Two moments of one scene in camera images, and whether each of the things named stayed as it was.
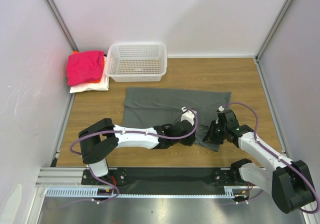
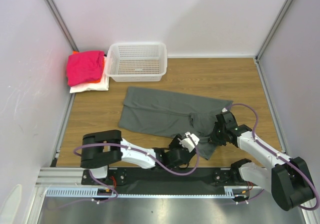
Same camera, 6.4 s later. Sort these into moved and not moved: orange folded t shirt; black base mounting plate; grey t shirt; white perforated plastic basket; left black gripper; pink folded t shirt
Moved: grey t shirt; left black gripper
Not moved: black base mounting plate; orange folded t shirt; pink folded t shirt; white perforated plastic basket
